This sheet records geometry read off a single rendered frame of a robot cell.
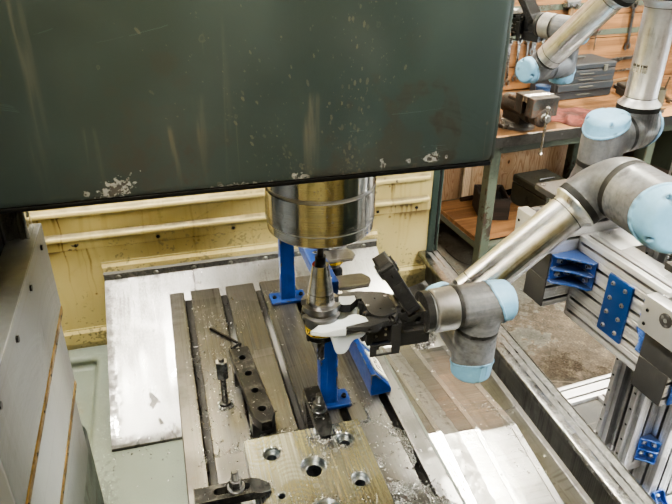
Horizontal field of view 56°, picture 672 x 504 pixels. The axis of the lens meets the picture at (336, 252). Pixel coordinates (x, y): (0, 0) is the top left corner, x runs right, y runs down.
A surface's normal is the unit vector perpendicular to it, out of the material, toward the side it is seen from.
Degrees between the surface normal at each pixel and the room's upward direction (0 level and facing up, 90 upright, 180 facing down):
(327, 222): 90
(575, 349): 0
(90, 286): 90
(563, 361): 0
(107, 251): 90
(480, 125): 90
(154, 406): 24
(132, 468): 0
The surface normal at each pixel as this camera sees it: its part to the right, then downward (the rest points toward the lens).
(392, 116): 0.27, 0.47
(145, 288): 0.11, -0.61
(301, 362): 0.00, -0.88
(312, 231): -0.07, 0.48
